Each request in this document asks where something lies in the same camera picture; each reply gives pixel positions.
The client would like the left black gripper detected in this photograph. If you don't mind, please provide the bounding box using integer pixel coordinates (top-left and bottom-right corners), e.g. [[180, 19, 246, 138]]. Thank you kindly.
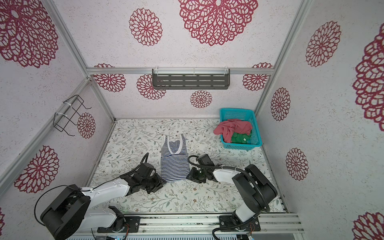
[[142, 172, 167, 194]]

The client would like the blue white striped tank top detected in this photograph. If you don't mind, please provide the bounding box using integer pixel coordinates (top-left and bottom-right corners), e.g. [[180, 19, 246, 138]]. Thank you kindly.
[[161, 134, 190, 183]]

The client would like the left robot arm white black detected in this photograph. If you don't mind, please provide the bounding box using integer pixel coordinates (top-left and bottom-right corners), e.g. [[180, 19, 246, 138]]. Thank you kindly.
[[37, 173, 166, 240]]

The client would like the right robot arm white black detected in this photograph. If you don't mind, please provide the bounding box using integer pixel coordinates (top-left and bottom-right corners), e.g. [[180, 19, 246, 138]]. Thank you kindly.
[[187, 165, 277, 223]]

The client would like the green tank top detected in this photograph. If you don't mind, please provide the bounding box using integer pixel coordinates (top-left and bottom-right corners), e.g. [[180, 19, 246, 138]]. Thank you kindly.
[[231, 133, 252, 144]]

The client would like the maroon red tank top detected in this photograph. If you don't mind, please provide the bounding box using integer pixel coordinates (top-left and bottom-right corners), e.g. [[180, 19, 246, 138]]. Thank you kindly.
[[214, 119, 253, 144]]

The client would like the floral table mat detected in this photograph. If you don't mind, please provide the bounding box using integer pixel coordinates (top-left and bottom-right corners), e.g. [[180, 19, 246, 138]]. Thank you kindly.
[[91, 119, 271, 213]]

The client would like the teal plastic basket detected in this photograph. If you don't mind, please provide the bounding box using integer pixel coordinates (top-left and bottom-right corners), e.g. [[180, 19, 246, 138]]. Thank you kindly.
[[214, 108, 262, 151]]

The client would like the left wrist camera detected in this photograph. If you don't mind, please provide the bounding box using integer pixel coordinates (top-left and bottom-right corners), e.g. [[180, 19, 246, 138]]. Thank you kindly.
[[134, 163, 156, 181]]

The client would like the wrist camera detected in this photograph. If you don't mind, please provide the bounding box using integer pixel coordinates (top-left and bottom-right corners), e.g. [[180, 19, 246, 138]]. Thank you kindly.
[[134, 163, 156, 181], [197, 154, 215, 167]]

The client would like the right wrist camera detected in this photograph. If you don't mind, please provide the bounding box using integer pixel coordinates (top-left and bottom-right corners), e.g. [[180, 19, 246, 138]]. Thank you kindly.
[[197, 154, 215, 167]]

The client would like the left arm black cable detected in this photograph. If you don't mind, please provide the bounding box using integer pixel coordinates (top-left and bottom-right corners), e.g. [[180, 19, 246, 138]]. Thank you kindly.
[[33, 152, 151, 227]]

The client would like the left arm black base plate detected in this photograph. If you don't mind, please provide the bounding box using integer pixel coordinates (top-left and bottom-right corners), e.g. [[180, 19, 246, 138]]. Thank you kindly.
[[97, 216, 141, 234]]

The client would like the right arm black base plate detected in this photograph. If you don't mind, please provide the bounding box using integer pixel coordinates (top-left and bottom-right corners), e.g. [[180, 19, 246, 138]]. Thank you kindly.
[[219, 215, 261, 232]]

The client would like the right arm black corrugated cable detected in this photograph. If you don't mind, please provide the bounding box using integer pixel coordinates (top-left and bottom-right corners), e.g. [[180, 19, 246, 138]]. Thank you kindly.
[[187, 155, 271, 240]]

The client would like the grey metal wall shelf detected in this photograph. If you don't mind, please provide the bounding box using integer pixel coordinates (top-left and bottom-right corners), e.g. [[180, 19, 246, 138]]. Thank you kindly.
[[152, 69, 231, 90]]

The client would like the black wire wall rack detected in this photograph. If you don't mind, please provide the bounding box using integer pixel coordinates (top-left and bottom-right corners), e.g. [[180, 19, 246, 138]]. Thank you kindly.
[[53, 95, 91, 137]]

